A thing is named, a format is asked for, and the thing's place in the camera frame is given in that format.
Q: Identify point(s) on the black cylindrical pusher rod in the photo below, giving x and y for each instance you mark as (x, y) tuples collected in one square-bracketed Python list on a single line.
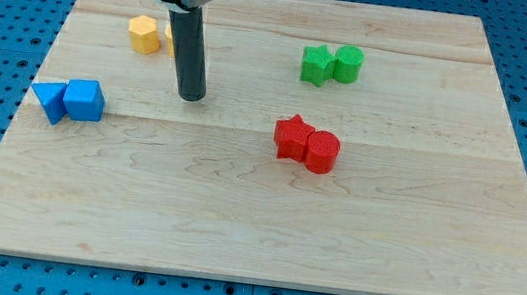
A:
[(189, 50)]

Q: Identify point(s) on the blue triangle block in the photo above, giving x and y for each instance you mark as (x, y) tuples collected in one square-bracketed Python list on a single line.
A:
[(51, 98)]

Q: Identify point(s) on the yellow block behind rod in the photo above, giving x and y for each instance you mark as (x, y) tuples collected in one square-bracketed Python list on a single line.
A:
[(169, 41)]

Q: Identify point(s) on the yellow hexagon block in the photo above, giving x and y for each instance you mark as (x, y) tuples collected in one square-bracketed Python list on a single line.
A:
[(144, 35)]

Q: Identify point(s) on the blue cube block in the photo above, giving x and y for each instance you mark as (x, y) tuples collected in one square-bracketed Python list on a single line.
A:
[(84, 100)]

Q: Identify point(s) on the green star block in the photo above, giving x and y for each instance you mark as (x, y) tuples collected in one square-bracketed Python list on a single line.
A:
[(317, 65)]

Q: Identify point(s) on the red star block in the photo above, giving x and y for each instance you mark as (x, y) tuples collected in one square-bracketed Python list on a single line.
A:
[(291, 136)]

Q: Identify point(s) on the green cylinder block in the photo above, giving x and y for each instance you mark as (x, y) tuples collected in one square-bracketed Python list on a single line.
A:
[(348, 63)]

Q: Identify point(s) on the red cylinder block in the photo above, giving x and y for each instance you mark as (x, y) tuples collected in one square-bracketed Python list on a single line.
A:
[(322, 151)]

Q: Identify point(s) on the light wooden board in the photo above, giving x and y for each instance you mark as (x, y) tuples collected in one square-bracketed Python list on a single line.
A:
[(428, 195)]

